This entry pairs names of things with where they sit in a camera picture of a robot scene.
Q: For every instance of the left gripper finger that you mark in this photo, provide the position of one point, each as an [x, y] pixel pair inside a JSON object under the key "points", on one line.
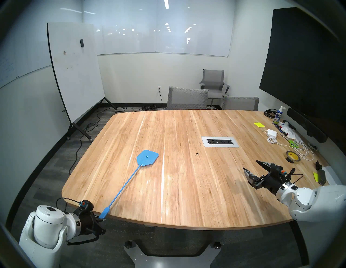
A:
{"points": [[101, 231]]}

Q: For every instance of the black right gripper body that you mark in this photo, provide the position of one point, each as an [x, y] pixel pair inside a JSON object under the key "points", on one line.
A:
{"points": [[274, 179]]}

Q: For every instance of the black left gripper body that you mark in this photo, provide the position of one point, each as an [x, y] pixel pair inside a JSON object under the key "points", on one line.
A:
{"points": [[86, 221]]}

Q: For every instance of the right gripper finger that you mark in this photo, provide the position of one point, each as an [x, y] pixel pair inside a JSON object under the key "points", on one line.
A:
{"points": [[265, 165], [250, 175]]}

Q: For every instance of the blue plastic fly swatter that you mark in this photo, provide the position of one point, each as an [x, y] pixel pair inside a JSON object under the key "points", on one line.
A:
{"points": [[147, 158]]}

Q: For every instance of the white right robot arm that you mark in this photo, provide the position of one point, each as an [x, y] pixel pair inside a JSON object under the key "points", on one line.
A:
{"points": [[319, 200]]}

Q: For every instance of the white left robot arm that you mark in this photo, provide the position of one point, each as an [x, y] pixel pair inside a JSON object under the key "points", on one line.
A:
{"points": [[46, 229]]}

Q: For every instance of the black and yellow tape roll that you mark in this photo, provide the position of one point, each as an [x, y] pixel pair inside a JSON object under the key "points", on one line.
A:
{"points": [[289, 160]]}

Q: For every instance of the black base knob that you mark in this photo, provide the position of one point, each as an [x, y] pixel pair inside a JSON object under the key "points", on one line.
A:
{"points": [[128, 244], [217, 245]]}

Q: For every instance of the white power adapter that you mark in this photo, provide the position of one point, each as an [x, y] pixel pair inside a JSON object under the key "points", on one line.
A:
{"points": [[272, 133]]}

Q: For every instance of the whiteboard marker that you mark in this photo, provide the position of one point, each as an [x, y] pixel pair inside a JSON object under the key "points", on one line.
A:
{"points": [[282, 130]]}

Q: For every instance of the yellow sticky note pad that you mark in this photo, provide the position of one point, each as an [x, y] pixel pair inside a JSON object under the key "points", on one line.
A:
{"points": [[259, 124]]}

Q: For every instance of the yellow-green sticky note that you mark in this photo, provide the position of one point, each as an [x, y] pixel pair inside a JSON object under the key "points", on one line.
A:
{"points": [[315, 177]]}

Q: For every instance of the white plastic bag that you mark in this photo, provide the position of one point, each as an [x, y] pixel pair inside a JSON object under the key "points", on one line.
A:
{"points": [[294, 135]]}

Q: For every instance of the silver table power outlet panel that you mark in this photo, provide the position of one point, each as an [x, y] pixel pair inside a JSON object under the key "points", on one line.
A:
{"points": [[220, 141]]}

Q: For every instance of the small black clip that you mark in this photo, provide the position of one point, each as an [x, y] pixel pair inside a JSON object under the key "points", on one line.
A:
{"points": [[318, 165]]}

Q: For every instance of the black flat device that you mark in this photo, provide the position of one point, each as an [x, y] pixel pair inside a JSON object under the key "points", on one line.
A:
{"points": [[322, 177]]}

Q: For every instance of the whiteboard cleaner spray bottle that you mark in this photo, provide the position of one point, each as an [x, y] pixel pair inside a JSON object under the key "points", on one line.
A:
{"points": [[278, 116]]}

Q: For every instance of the black video sound bar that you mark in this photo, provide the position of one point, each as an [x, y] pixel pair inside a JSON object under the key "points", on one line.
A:
{"points": [[306, 124]]}

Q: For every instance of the grey mesh office chair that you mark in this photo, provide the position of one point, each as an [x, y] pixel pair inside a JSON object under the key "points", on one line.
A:
{"points": [[240, 103], [187, 98]]}

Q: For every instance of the grey office chair with armrests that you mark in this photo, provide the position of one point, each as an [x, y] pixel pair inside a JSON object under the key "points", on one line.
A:
{"points": [[213, 81]]}

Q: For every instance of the mobile whiteboard on black stand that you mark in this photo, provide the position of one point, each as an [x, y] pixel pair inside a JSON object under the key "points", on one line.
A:
{"points": [[75, 78]]}

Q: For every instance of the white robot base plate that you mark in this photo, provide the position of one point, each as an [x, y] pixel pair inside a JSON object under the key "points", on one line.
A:
{"points": [[173, 263]]}

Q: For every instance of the large black wall screen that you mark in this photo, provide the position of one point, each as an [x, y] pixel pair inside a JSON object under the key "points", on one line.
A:
{"points": [[302, 67]]}

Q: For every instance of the large glass wall board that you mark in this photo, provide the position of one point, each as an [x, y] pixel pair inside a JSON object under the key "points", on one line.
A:
{"points": [[167, 37]]}

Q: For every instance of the wall whiteboard with writing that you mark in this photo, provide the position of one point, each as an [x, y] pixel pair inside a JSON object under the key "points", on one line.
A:
{"points": [[19, 64]]}

